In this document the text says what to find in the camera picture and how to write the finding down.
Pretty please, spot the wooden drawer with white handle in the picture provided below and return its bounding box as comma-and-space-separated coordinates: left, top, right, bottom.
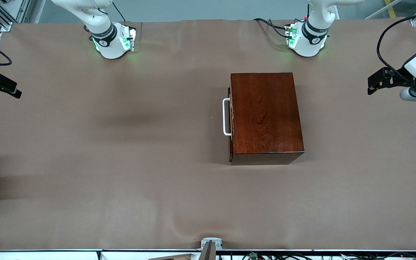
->
222, 87, 234, 163

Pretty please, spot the dark brown wooden cabinet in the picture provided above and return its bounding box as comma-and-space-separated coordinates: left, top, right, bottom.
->
230, 72, 305, 166

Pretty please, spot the light wooden board piece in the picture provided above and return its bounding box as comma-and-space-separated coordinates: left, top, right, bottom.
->
148, 253, 191, 260

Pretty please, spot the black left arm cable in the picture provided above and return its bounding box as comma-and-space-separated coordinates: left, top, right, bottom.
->
376, 9, 416, 82

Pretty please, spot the black arm base cable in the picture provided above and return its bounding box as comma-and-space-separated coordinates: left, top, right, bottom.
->
253, 17, 286, 29
112, 2, 126, 23
268, 20, 289, 38

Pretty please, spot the white table edge rail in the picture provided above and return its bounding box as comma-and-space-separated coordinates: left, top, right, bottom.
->
0, 249, 416, 260

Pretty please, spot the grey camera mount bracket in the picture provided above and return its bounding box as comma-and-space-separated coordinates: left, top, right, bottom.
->
199, 237, 224, 260

